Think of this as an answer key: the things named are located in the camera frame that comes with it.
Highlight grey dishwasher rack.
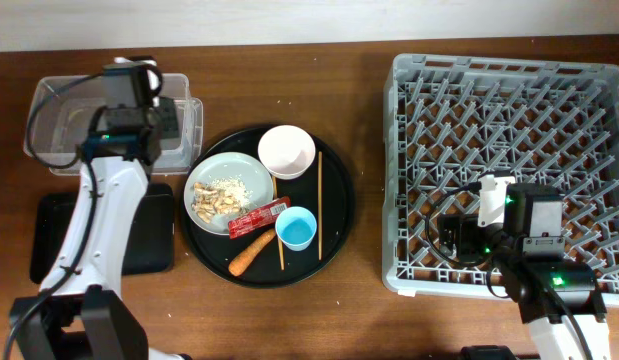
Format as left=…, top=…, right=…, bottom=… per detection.
left=381, top=54, right=619, bottom=307

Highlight grey plate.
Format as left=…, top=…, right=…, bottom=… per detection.
left=183, top=152, right=274, bottom=236

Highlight black base block bottom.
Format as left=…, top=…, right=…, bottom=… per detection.
left=459, top=345, right=518, bottom=360

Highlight left wooden chopstick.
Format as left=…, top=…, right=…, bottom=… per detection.
left=271, top=174, right=286, bottom=272

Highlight clear plastic bin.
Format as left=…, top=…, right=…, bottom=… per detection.
left=22, top=73, right=205, bottom=177

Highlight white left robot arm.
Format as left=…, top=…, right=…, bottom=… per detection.
left=3, top=97, right=176, bottom=359

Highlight round black tray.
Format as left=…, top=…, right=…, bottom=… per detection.
left=180, top=137, right=356, bottom=289

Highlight peanut shells food scraps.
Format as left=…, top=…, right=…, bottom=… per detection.
left=191, top=178, right=252, bottom=223

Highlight right wooden chopstick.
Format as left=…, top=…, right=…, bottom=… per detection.
left=317, top=151, right=323, bottom=261

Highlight black rectangular tray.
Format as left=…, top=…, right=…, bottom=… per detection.
left=29, top=183, right=175, bottom=284

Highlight wooden chopstick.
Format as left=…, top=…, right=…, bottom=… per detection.
left=317, top=151, right=323, bottom=261
left=271, top=174, right=286, bottom=272

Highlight orange carrot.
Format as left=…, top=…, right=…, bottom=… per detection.
left=228, top=229, right=276, bottom=277

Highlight red snack wrapper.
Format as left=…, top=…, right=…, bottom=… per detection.
left=228, top=196, right=290, bottom=239

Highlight light blue cup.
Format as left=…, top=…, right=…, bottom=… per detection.
left=275, top=206, right=318, bottom=252

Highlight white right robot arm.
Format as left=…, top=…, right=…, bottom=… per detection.
left=437, top=183, right=610, bottom=359

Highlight white bowl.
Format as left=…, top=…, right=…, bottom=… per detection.
left=257, top=125, right=317, bottom=180

